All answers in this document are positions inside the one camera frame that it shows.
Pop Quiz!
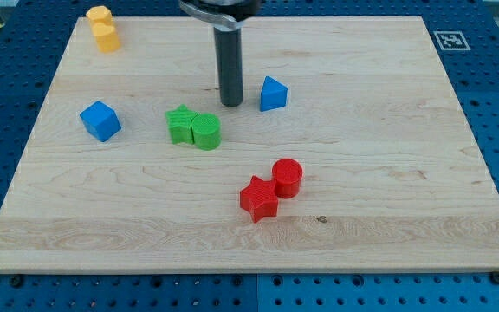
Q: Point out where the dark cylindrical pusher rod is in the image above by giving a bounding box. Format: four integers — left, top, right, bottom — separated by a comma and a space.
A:
213, 28, 243, 107

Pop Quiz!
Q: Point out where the yellow hexagon block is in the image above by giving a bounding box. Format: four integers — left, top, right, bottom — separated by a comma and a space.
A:
86, 5, 113, 26

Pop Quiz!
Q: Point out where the green star block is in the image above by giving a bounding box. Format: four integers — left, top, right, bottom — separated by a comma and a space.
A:
165, 104, 198, 144

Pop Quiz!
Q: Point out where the wooden board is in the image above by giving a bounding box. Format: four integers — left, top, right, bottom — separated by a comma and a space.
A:
0, 16, 499, 275

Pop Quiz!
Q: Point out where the blue triangle block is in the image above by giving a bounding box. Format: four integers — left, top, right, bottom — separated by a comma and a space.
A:
260, 76, 288, 112

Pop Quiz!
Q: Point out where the white fiducial marker tag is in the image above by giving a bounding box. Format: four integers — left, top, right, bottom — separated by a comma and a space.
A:
433, 30, 470, 51

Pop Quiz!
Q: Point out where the red star block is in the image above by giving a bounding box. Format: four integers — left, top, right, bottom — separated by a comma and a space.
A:
239, 176, 279, 223

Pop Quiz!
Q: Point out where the yellow heart block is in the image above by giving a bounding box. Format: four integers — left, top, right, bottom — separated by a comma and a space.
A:
91, 23, 121, 53

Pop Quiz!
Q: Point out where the red circle block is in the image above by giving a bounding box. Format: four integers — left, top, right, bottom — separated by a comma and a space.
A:
271, 158, 303, 198

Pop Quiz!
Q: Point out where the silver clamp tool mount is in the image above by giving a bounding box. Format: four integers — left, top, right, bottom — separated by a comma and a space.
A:
178, 0, 262, 31

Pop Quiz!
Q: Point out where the green circle block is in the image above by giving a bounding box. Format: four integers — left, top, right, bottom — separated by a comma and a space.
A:
191, 113, 221, 150

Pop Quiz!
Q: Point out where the blue cube block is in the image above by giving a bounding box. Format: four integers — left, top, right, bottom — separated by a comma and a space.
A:
80, 101, 121, 142

